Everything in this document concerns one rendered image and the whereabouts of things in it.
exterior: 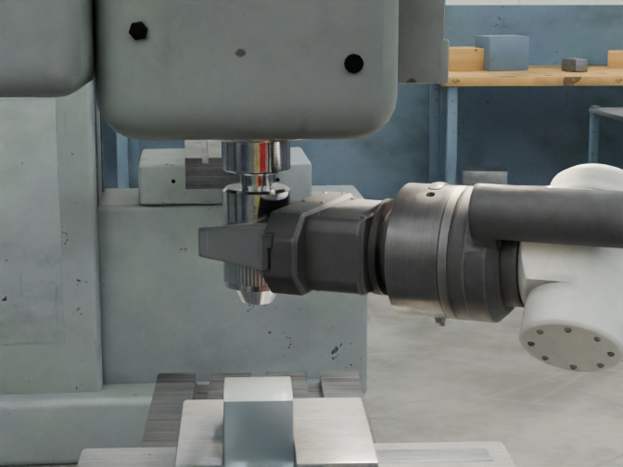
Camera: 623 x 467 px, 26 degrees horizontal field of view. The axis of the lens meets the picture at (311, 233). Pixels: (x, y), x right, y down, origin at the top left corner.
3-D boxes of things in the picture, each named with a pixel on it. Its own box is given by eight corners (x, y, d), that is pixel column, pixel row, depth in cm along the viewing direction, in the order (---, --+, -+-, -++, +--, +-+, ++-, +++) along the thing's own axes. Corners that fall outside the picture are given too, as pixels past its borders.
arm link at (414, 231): (331, 162, 98) (491, 170, 93) (332, 291, 100) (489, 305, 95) (259, 188, 86) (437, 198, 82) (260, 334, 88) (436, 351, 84)
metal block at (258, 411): (290, 448, 107) (290, 375, 106) (293, 476, 101) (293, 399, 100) (225, 449, 107) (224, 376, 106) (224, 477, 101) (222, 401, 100)
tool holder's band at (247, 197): (213, 197, 95) (213, 183, 95) (276, 193, 97) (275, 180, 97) (235, 208, 91) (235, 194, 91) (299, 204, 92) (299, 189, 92)
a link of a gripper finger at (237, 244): (202, 218, 93) (285, 223, 91) (203, 263, 94) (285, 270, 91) (191, 221, 92) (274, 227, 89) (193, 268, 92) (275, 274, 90)
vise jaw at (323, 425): (361, 442, 112) (361, 396, 111) (378, 513, 98) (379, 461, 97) (288, 443, 112) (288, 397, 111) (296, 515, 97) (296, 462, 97)
